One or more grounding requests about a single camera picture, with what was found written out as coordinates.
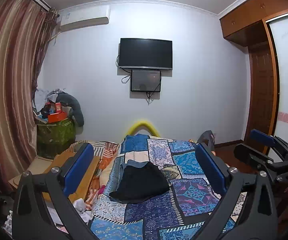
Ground wooden overhead cabinet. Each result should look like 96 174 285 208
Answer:
220 0 288 47

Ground black wall television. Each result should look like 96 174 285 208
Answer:
118 38 173 70

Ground black pants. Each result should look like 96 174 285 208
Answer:
109 162 170 204

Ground orange box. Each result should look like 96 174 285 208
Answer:
47 102 67 123

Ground blue patchwork bedspread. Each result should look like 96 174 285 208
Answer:
87 133 247 240

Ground yellow curved headboard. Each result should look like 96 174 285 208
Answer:
125 120 160 137

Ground small wall monitor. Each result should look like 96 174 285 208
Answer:
130 69 161 93

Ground folded blue jeans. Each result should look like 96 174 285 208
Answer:
119 159 148 176

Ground wooden lap desk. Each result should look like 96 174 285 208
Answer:
44 144 99 203

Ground green storage bag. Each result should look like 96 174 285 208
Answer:
36 118 76 159

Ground grey plush pillow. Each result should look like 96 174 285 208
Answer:
56 92 84 127

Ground white air conditioner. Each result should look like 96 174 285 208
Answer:
59 5 111 32

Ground striped red curtain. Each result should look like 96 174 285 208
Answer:
0 0 58 191

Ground striped orange blanket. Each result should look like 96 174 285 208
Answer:
67 140 120 210

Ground brown wooden door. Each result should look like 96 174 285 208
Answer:
244 19 280 153

